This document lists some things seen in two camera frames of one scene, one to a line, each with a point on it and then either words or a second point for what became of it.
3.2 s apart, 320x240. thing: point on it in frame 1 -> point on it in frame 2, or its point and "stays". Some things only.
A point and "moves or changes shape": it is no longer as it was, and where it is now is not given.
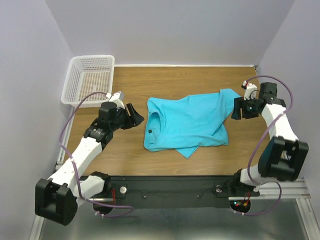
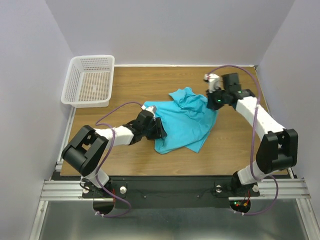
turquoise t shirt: (185, 123) moves or changes shape
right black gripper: (239, 102) -> (210, 102)
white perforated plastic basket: (88, 74) stays
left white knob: (123, 189) stays
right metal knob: (218, 189) stays
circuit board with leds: (242, 206) stays
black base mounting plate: (209, 192) stays
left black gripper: (135, 119) -> (159, 132)
